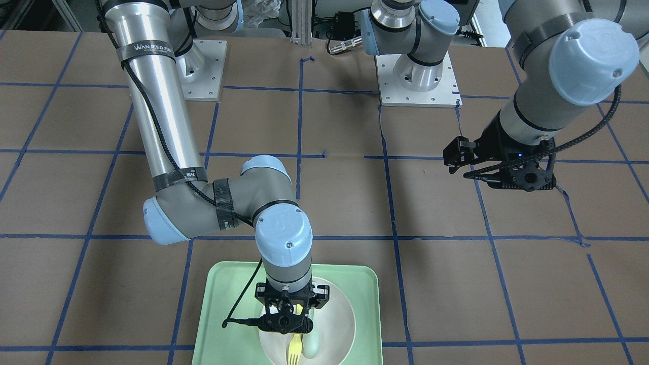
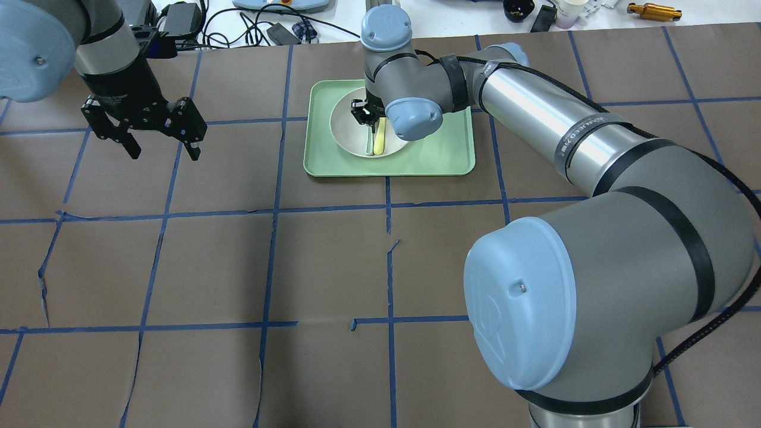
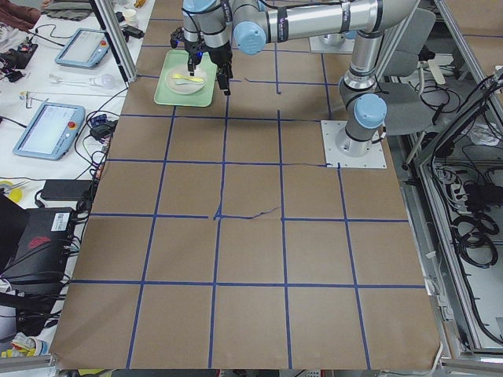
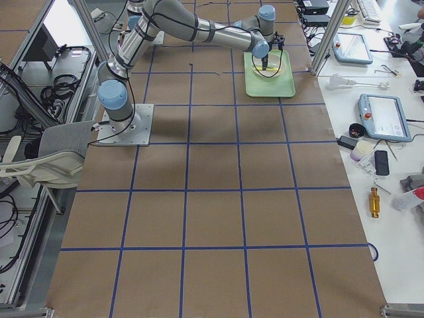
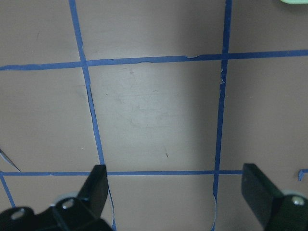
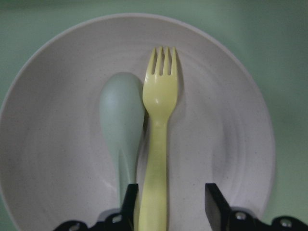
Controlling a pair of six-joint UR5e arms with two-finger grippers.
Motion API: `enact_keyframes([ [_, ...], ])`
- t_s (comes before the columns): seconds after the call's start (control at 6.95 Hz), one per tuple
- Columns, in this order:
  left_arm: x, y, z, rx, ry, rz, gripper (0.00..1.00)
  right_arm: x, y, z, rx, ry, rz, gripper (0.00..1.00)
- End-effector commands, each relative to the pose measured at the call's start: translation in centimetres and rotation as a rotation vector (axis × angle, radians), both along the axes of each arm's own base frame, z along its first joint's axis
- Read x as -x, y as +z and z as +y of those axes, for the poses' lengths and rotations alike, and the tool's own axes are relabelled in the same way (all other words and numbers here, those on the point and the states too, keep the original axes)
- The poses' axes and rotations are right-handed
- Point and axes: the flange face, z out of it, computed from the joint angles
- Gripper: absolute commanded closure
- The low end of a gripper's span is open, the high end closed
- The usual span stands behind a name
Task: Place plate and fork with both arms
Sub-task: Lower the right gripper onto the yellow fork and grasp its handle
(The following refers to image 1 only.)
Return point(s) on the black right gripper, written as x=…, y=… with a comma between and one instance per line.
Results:
x=321, y=296

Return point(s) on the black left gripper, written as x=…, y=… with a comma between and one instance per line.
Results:
x=491, y=142

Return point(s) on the yellow plastic fork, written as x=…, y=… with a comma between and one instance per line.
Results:
x=294, y=350

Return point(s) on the white round plate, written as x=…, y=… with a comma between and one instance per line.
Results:
x=337, y=331

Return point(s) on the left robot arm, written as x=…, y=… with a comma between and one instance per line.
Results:
x=574, y=53

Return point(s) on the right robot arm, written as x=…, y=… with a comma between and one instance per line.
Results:
x=154, y=43

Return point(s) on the teal plastic spoon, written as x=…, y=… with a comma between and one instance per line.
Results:
x=311, y=340

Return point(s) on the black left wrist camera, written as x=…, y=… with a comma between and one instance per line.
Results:
x=526, y=176

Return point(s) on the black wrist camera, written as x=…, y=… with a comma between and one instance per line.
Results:
x=283, y=322
x=526, y=176

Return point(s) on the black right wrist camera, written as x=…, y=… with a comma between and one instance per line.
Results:
x=283, y=322

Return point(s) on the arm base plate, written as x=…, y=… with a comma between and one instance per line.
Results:
x=406, y=84
x=201, y=70

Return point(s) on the aluminium frame post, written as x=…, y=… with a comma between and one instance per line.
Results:
x=301, y=22

